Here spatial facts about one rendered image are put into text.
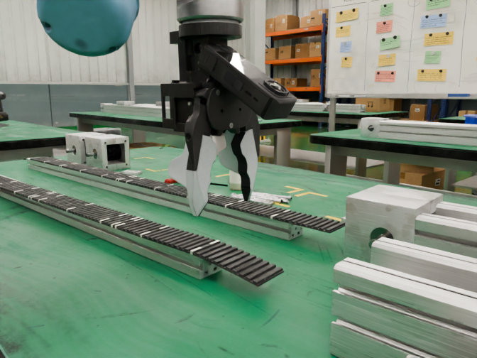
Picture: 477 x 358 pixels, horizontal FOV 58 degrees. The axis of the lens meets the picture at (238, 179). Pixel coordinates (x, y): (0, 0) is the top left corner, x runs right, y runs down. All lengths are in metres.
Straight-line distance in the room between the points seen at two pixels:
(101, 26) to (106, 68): 12.06
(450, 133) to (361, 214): 1.53
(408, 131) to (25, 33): 10.44
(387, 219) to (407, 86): 3.06
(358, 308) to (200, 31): 0.31
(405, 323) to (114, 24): 0.33
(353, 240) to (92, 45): 0.39
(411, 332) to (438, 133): 1.77
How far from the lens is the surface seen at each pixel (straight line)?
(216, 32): 0.48
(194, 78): 0.51
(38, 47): 11.78
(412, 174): 4.36
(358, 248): 0.59
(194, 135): 0.46
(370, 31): 3.78
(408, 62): 3.59
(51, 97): 11.80
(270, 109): 0.43
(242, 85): 0.44
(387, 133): 2.19
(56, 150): 2.45
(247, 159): 0.52
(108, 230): 0.69
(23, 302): 0.55
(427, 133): 2.13
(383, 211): 0.56
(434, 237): 0.56
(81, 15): 0.38
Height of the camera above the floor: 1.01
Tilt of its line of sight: 12 degrees down
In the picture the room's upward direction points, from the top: straight up
